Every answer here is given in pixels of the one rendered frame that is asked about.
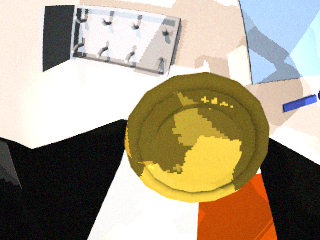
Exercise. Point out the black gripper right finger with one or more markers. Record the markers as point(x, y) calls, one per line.
point(292, 183)

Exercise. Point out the yellow round plate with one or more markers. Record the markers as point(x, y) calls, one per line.
point(197, 137)

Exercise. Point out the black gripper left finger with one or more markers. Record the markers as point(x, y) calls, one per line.
point(62, 185)

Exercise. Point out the light blue flat mat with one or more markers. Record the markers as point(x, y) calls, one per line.
point(283, 38)

